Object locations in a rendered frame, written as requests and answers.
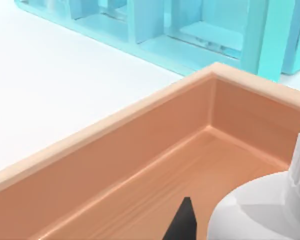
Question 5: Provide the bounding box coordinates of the shallow salmon-coloured box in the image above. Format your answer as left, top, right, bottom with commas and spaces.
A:
0, 61, 300, 240

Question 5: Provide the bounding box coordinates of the light blue rack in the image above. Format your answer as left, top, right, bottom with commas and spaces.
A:
14, 0, 300, 83

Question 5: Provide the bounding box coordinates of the white bottle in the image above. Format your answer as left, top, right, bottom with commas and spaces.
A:
206, 124, 300, 240

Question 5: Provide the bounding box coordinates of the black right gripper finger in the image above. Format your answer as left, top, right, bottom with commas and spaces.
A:
161, 196, 198, 240

